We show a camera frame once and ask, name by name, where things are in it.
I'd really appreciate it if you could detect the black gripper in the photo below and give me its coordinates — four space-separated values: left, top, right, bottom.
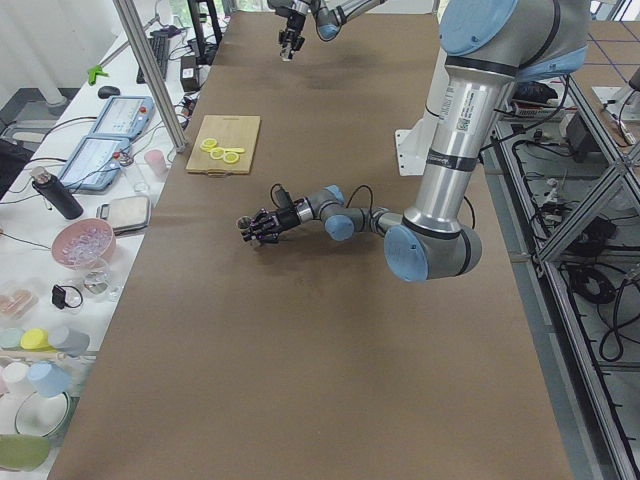
278 10 306 52
243 207 300 245

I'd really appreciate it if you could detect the clear glass shaker cup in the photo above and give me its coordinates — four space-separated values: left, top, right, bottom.
280 46 294 62

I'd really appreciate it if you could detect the steel measuring cup jigger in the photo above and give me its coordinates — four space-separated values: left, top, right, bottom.
236 216 254 242

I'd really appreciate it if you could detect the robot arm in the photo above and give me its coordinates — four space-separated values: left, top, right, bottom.
267 0 384 62
237 1 591 282

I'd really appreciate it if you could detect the pink cup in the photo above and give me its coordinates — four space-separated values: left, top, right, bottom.
144 149 168 178

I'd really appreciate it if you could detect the grey cup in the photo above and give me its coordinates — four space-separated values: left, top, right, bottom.
48 326 90 357

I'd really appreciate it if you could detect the yellow cup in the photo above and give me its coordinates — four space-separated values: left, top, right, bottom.
20 328 55 352

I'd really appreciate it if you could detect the light blue cup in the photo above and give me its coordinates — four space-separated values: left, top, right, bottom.
27 361 72 398

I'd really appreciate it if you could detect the mint green cup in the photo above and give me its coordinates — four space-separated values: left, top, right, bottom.
0 327 24 351

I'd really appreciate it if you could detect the lemon slice near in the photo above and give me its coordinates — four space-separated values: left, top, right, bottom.
222 151 240 165

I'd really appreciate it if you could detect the lemon slice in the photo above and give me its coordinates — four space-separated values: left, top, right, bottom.
200 138 218 152
222 151 240 165
209 147 227 160

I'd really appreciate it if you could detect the lemon slice middle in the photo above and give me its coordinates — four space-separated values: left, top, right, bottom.
209 147 227 160

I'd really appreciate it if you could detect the lemon slice far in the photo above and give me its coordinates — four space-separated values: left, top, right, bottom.
200 138 218 152

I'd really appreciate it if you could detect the wooden cutting board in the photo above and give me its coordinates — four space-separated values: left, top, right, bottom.
186 115 261 175

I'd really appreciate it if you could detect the metal tray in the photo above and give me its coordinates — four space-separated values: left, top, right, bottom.
96 195 152 235

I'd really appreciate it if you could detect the black keyboard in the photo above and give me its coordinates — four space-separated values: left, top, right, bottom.
147 31 170 80

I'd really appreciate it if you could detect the wine glass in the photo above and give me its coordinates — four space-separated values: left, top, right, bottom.
81 257 122 302

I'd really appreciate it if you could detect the pink bowl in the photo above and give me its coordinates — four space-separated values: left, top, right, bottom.
51 218 116 269

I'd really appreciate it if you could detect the teach pendant far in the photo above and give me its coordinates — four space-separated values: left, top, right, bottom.
90 96 155 140

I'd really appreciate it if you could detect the teach pendant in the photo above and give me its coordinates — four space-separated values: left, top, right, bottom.
90 96 155 140
58 136 131 194

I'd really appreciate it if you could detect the teach pendant near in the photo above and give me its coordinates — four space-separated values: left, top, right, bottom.
58 136 131 194

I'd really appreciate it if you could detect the computer mouse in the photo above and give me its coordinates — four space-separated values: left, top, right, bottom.
97 85 121 99

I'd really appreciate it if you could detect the black water bottle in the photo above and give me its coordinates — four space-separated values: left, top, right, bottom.
30 167 84 220

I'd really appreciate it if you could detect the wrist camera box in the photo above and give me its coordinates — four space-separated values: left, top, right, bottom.
270 183 294 209

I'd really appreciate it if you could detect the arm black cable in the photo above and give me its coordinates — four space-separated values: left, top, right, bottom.
269 182 476 236

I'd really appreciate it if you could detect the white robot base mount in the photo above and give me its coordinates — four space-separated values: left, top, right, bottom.
395 51 449 177

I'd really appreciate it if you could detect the aluminium frame post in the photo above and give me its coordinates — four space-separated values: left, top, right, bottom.
113 0 187 153

